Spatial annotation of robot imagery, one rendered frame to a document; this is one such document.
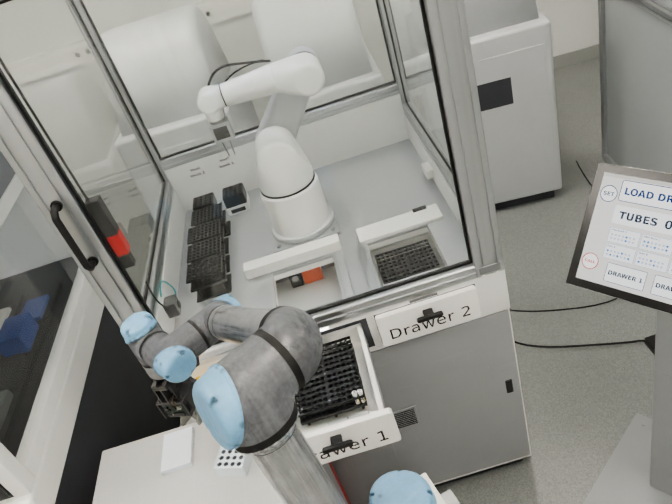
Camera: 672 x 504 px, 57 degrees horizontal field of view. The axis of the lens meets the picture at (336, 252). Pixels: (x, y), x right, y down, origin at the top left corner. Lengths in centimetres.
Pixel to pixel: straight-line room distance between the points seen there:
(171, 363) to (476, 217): 83
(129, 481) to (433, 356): 93
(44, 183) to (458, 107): 94
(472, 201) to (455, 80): 32
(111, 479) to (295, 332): 110
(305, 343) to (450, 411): 119
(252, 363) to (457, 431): 133
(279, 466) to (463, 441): 129
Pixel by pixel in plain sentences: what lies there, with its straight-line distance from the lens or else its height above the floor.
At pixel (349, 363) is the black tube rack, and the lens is 171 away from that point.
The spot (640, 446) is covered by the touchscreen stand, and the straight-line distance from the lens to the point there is 249.
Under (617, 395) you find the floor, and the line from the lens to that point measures 267.
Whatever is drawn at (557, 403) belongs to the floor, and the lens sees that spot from 264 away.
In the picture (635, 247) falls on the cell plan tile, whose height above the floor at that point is 106.
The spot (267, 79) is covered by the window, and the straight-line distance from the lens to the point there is 138.
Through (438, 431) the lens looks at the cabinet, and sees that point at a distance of 216.
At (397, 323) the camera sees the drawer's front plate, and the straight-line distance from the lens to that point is 175.
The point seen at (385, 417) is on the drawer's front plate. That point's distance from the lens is 151.
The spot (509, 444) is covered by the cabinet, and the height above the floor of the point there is 17.
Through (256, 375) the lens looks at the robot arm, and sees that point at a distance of 94.
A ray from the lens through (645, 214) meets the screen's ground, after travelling 163.
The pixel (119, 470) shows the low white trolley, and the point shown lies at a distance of 196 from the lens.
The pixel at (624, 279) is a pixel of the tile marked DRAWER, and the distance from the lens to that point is 163.
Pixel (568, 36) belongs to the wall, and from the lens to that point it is 510.
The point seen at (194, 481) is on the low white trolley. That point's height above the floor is 76.
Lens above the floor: 209
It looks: 35 degrees down
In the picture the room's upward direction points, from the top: 19 degrees counter-clockwise
